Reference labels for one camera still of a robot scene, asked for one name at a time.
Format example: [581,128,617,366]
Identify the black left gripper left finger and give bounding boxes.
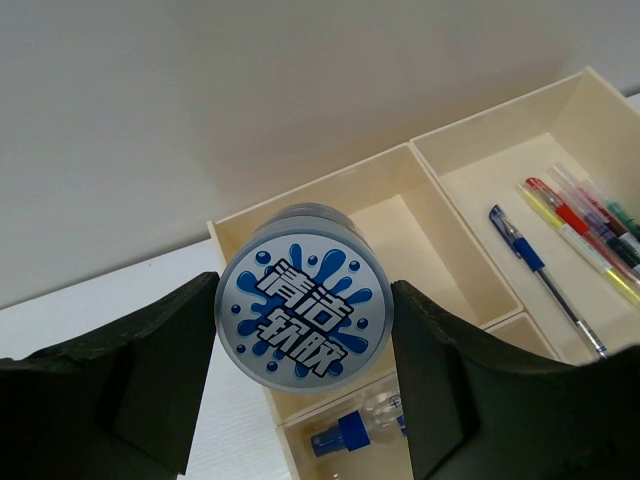
[1,272,219,479]

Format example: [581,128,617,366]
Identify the cream compartment tray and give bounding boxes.
[209,69,639,479]

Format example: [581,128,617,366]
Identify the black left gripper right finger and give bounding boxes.
[392,280,639,479]

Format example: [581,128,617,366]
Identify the yellow highlighter pen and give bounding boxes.
[518,184,639,308]

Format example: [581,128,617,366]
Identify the red ink pen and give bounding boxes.
[548,164,639,277]

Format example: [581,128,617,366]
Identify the clear bottle blue cap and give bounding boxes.
[309,375,407,458]

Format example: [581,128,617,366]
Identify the red gel pen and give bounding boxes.
[525,177,639,285]

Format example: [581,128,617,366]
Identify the blue round jar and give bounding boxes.
[214,203,394,394]

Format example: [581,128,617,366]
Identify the purple ink pen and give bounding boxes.
[584,204,639,269]

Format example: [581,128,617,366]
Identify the blue ink pen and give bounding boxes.
[488,204,608,359]

